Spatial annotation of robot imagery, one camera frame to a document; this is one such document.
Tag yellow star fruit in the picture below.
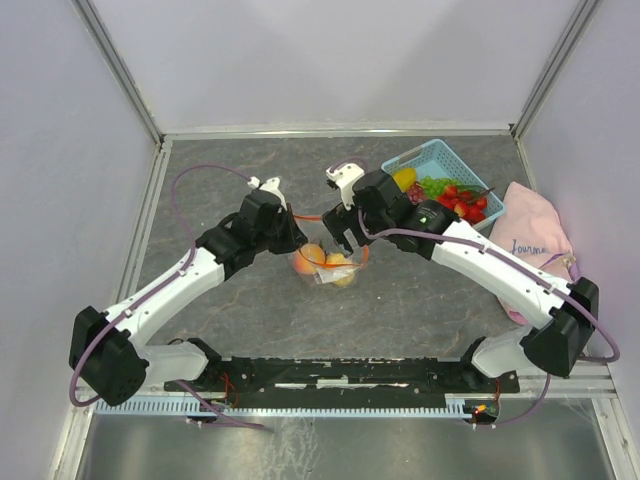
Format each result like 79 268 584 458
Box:
392 167 417 192

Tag orange pink peach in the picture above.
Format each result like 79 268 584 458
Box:
292 243 326 275

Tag clear orange zip top bag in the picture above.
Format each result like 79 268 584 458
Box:
289 214 370 288

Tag yellow mango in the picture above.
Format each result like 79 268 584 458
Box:
325 253 356 287

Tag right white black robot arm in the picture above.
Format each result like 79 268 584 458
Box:
322 163 599 391

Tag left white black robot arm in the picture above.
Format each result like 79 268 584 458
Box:
69 189 307 406

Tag pink cloth bag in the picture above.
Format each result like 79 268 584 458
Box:
487 181 584 326

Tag purple grape bunch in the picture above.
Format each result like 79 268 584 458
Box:
406 183 428 205

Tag green grape bunch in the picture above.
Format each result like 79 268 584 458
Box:
418 176 459 198

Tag light blue plastic basket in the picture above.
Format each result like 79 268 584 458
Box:
381 139 506 230

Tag red strawberry bunch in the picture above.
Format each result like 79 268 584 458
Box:
436 184 493 225

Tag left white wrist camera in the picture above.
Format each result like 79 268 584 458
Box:
247 176 288 210

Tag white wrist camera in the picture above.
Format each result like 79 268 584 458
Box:
247 176 288 210
325 162 365 210

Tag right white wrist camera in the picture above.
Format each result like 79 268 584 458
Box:
325 162 365 210

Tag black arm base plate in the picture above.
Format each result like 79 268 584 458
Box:
189 357 520 410

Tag light blue cable duct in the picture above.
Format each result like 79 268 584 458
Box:
93 392 489 417

